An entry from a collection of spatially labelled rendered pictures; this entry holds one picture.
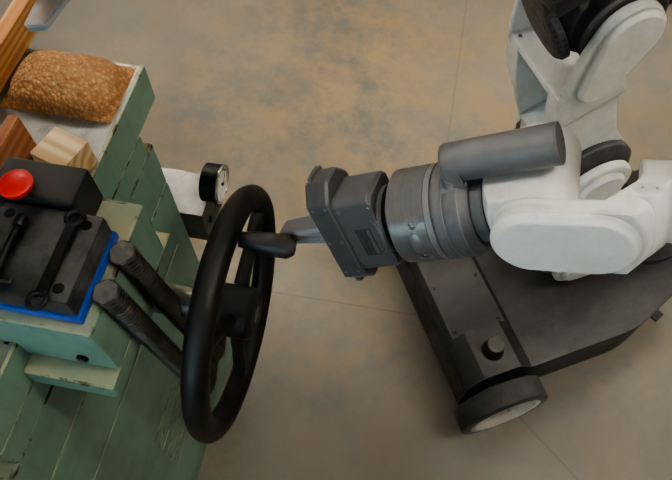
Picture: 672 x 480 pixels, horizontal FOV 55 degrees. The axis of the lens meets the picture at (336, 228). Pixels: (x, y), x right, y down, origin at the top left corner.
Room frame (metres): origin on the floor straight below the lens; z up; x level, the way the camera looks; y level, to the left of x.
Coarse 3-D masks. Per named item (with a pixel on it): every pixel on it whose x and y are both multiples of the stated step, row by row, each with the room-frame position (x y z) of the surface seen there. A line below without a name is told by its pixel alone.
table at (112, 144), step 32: (128, 64) 0.58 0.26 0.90; (0, 96) 0.53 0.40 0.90; (128, 96) 0.53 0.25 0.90; (32, 128) 0.48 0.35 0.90; (64, 128) 0.48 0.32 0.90; (96, 128) 0.48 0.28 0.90; (128, 128) 0.50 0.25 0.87; (0, 352) 0.21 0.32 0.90; (128, 352) 0.22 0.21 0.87; (0, 384) 0.18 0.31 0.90; (64, 384) 0.19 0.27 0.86; (96, 384) 0.19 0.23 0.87; (0, 416) 0.16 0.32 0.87; (0, 448) 0.13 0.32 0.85
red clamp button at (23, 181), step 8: (8, 176) 0.33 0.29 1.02; (16, 176) 0.33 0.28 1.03; (24, 176) 0.33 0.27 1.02; (32, 176) 0.33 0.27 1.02; (0, 184) 0.32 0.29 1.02; (8, 184) 0.32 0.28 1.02; (16, 184) 0.32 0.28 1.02; (24, 184) 0.32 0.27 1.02; (32, 184) 0.32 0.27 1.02; (0, 192) 0.31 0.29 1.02; (8, 192) 0.31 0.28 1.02; (16, 192) 0.31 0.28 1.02; (24, 192) 0.31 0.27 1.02
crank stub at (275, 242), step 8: (248, 232) 0.33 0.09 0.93; (256, 232) 0.33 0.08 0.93; (264, 232) 0.33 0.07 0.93; (240, 240) 0.32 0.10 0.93; (248, 240) 0.32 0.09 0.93; (256, 240) 0.32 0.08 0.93; (264, 240) 0.32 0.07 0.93; (272, 240) 0.31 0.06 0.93; (280, 240) 0.31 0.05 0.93; (288, 240) 0.32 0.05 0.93; (248, 248) 0.31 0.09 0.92; (256, 248) 0.31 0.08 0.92; (264, 248) 0.31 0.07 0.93; (272, 248) 0.31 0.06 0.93; (280, 248) 0.31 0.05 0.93; (288, 248) 0.31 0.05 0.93; (272, 256) 0.30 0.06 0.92; (280, 256) 0.30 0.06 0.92; (288, 256) 0.30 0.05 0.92
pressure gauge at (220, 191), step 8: (208, 168) 0.58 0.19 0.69; (216, 168) 0.58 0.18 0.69; (224, 168) 0.59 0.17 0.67; (200, 176) 0.56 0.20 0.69; (208, 176) 0.56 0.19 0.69; (216, 176) 0.56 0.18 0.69; (224, 176) 0.58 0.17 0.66; (200, 184) 0.55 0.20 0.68; (208, 184) 0.55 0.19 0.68; (216, 184) 0.55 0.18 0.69; (224, 184) 0.58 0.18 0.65; (200, 192) 0.54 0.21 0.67; (208, 192) 0.54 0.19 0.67; (216, 192) 0.54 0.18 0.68; (224, 192) 0.57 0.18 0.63; (208, 200) 0.54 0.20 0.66; (216, 200) 0.54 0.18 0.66
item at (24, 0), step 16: (16, 0) 0.65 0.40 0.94; (32, 0) 0.66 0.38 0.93; (16, 16) 0.62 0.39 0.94; (0, 32) 0.60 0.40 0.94; (16, 32) 0.61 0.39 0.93; (32, 32) 0.63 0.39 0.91; (0, 48) 0.57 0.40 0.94; (16, 48) 0.59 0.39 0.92; (0, 64) 0.56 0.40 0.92; (16, 64) 0.58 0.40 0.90; (0, 80) 0.55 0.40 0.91
